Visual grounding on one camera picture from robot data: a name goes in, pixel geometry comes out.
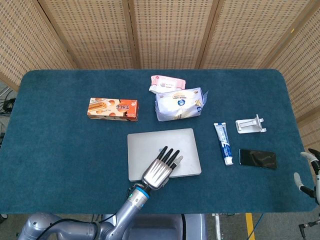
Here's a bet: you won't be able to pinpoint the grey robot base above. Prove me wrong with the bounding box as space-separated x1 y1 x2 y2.
102 214 208 240

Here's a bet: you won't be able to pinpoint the white table leg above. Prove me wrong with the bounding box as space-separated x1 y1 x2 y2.
211 213 223 240

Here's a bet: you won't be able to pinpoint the silver laptop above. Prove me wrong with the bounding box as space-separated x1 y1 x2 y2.
127 128 202 183

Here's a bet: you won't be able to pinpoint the white phone stand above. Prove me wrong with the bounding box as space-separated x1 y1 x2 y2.
235 113 268 135

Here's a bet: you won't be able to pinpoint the bamboo folding screen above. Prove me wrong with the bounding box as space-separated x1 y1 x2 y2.
0 0 320 161

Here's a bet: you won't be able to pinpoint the pink wet wipes pack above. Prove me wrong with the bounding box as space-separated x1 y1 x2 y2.
148 75 187 94

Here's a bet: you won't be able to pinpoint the black plug cable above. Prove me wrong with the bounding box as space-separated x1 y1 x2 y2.
298 221 320 240

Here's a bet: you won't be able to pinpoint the black smartphone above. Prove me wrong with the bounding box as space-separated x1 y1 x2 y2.
238 148 278 170

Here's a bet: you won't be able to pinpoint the black floor cables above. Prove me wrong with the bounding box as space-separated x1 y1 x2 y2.
0 89 17 116

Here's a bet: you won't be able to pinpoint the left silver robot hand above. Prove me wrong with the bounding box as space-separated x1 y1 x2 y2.
141 146 184 191

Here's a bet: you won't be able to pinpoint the orange biscuit box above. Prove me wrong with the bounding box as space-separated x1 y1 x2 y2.
86 97 139 122

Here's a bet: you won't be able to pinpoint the white blue snack bag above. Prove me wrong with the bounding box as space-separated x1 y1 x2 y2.
154 87 210 123

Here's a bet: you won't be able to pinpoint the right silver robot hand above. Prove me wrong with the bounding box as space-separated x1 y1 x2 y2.
293 148 320 205

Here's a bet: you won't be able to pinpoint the blue cable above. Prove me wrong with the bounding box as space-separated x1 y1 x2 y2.
249 213 265 240

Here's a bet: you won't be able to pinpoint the white blue toothpaste tube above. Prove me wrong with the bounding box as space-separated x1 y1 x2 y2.
213 122 234 166

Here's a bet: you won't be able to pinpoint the blue carpet table cover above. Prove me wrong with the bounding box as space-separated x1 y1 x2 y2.
0 69 320 215

